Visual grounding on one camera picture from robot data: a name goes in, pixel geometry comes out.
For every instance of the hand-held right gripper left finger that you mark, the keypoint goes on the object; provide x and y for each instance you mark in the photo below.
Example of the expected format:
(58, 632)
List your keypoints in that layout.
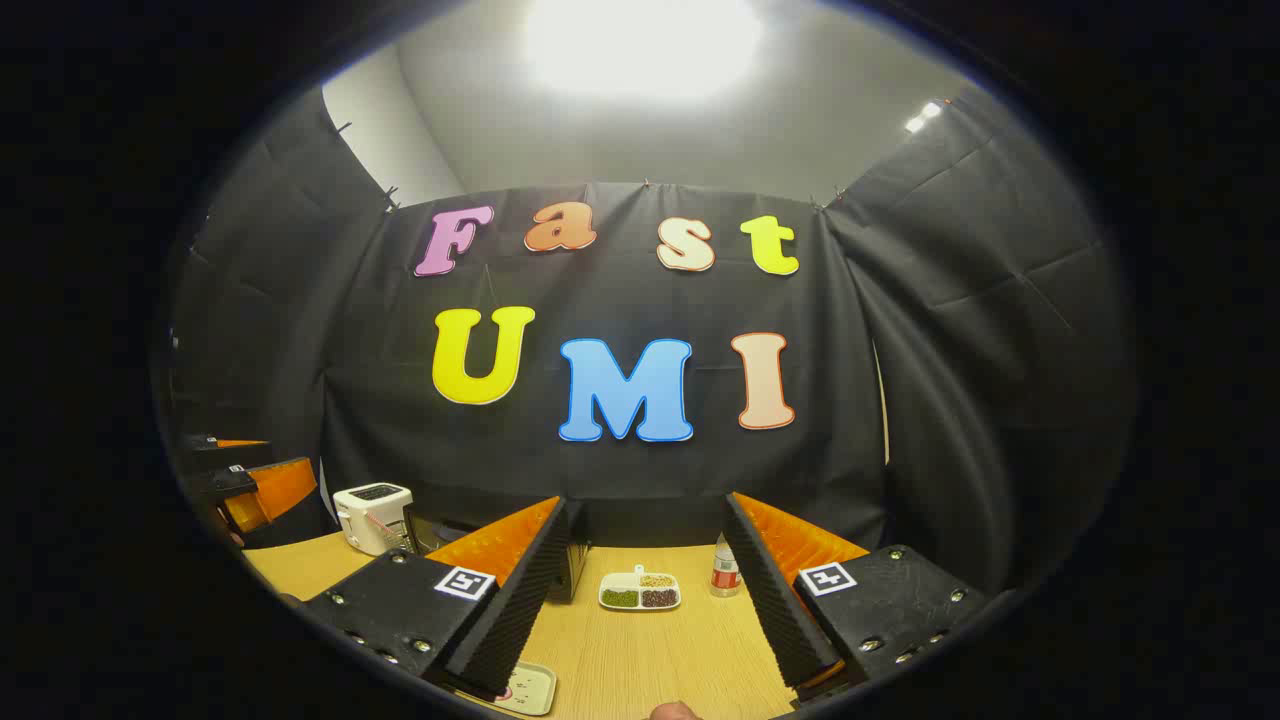
(520, 600)

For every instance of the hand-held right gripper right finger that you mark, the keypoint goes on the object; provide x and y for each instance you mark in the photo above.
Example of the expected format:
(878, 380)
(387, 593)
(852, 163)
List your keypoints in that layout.
(775, 600)

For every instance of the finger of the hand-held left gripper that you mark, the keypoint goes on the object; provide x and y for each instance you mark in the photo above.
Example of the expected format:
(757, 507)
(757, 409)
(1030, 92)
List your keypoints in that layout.
(275, 488)
(205, 448)

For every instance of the black electric oven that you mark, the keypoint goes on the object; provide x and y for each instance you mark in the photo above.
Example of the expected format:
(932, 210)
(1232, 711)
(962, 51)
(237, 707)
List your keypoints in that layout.
(572, 565)

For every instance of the cream cherry print plate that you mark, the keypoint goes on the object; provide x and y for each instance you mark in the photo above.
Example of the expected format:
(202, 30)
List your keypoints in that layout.
(532, 690)

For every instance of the clear red label bottle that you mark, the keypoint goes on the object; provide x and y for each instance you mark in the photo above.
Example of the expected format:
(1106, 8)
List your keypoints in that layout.
(724, 575)

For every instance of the white toaster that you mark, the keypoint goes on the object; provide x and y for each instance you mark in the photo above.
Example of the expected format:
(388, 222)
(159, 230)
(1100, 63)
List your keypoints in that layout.
(368, 515)

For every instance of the white divided bean dish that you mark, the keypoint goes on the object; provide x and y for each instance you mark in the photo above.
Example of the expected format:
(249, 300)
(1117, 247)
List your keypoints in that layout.
(640, 592)

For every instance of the small ceiling light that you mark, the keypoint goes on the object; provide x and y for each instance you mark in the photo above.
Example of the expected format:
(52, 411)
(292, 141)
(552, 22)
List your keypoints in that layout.
(922, 117)

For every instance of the large ceiling light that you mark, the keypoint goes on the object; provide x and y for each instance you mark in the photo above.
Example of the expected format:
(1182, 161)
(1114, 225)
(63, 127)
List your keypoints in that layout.
(640, 45)

